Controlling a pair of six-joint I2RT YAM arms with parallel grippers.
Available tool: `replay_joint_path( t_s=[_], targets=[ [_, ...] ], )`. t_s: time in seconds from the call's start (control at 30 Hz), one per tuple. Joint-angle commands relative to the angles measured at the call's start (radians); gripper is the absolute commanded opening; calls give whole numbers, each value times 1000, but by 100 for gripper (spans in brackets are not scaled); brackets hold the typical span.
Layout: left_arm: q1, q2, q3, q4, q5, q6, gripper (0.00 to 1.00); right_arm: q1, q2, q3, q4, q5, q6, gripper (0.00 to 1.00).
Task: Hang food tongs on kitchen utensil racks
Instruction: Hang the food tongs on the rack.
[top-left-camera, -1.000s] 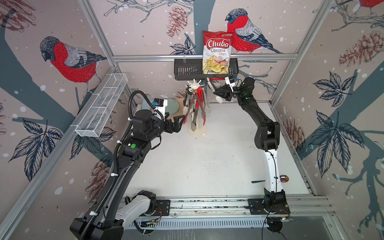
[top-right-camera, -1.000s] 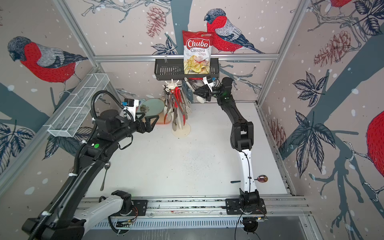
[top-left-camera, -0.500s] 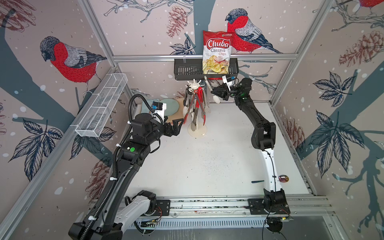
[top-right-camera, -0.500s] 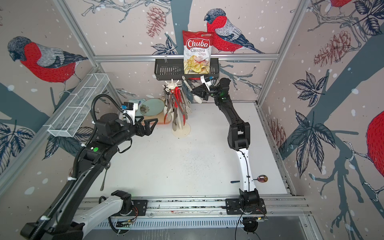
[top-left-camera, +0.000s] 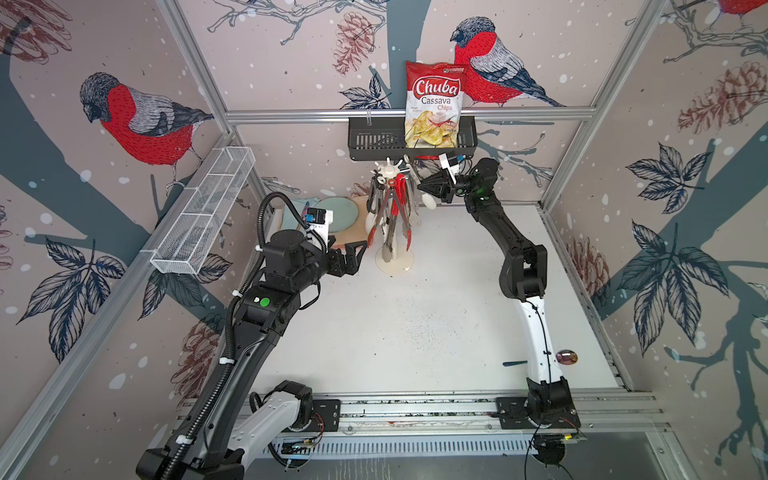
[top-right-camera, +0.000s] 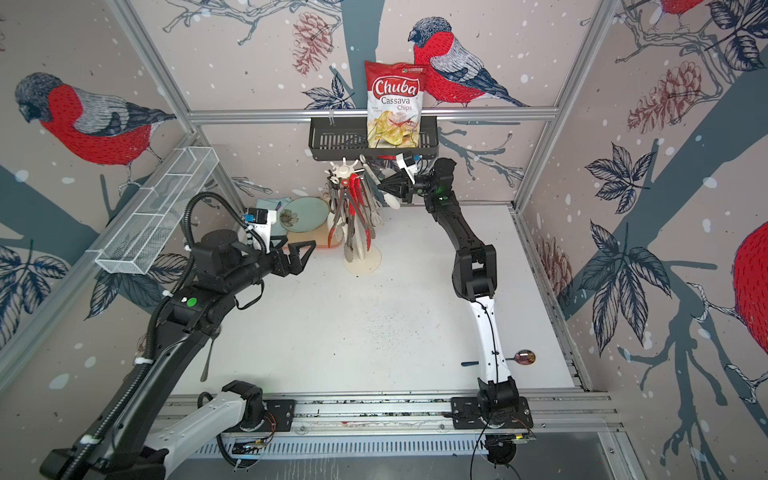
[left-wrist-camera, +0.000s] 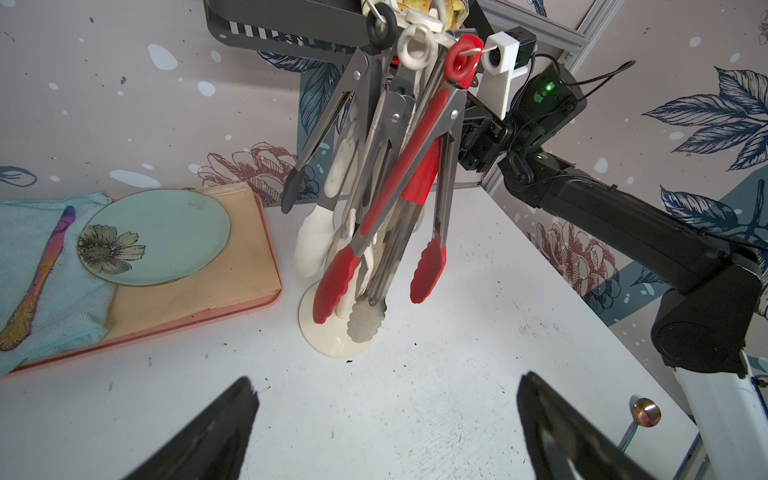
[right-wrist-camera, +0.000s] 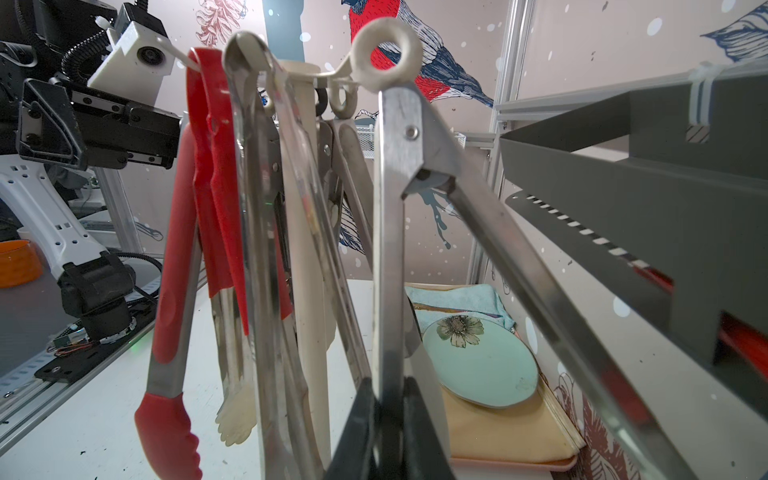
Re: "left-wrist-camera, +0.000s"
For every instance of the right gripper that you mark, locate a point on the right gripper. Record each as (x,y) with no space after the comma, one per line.
(510,147)

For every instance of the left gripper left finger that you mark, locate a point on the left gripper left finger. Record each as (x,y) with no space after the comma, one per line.
(213,444)

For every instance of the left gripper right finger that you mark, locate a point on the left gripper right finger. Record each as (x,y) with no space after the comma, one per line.
(563,444)

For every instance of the red steel tongs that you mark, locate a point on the red steel tongs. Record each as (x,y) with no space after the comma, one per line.
(442,121)

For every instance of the black steel tongs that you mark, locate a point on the black steel tongs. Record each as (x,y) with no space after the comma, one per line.
(362,81)

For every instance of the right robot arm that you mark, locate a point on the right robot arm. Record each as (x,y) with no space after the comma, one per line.
(715,280)

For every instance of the cream utensil rack stand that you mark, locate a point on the cream utensil rack stand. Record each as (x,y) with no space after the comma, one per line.
(324,232)

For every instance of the Chuba cassava chips bag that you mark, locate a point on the Chuba cassava chips bag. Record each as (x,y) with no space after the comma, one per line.
(450,13)

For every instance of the orange cutting board mat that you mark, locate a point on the orange cutting board mat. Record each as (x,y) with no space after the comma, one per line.
(242,278)

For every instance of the teal cloth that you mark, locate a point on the teal cloth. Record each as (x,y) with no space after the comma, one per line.
(50,303)

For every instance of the light green plate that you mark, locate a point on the light green plate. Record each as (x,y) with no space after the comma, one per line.
(154,237)

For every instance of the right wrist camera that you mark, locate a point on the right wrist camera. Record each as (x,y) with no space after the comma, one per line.
(505,57)

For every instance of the iridescent spoon dark handle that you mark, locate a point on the iridescent spoon dark handle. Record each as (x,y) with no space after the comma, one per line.
(645,413)

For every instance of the dark wall basket shelf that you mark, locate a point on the dark wall basket shelf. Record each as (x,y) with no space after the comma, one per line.
(318,30)

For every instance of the pink handled utensil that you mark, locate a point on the pink handled utensil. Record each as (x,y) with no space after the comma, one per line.
(19,326)

